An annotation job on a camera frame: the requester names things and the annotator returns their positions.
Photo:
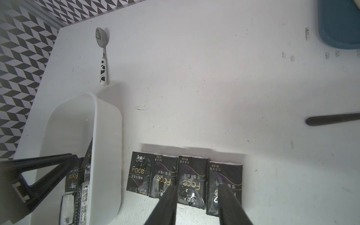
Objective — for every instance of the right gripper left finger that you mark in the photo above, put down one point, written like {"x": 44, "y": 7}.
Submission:
{"x": 165, "y": 211}

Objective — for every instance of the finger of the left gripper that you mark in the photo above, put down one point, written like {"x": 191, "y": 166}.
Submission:
{"x": 25, "y": 183}

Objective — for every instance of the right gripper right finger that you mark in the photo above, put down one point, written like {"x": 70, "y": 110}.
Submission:
{"x": 230, "y": 210}

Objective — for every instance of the black pocket tissue pack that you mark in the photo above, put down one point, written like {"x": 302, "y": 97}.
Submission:
{"x": 81, "y": 204}
{"x": 86, "y": 163}
{"x": 163, "y": 174}
{"x": 140, "y": 172}
{"x": 67, "y": 210}
{"x": 74, "y": 179}
{"x": 222, "y": 173}
{"x": 192, "y": 181}

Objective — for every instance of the black spoon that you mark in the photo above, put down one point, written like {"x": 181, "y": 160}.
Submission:
{"x": 332, "y": 119}

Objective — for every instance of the teal tray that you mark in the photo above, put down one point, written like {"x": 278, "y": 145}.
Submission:
{"x": 339, "y": 23}

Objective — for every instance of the silver spoon patterned handle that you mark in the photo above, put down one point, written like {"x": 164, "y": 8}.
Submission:
{"x": 102, "y": 41}

